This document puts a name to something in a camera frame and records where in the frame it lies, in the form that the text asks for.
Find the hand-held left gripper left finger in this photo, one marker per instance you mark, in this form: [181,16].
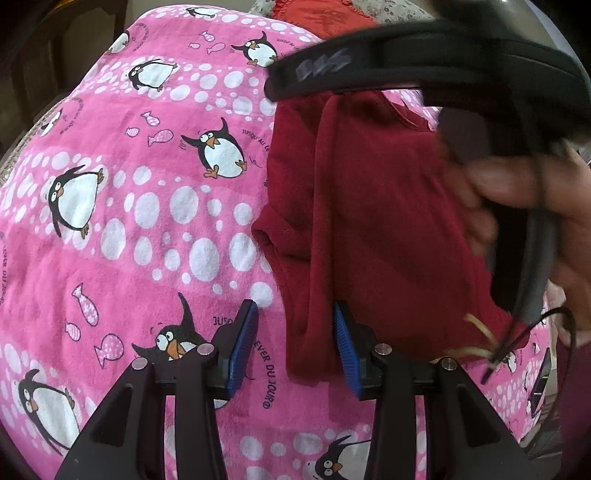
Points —
[240,350]

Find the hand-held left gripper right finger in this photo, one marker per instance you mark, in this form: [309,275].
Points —
[346,350]

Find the dark red sweater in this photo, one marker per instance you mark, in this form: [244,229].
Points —
[369,207]

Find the person's right hand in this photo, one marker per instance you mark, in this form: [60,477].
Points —
[508,180]

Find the pink penguin print blanket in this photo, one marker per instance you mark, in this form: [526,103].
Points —
[138,230]

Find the large red heart pillow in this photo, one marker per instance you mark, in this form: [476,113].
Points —
[323,18]

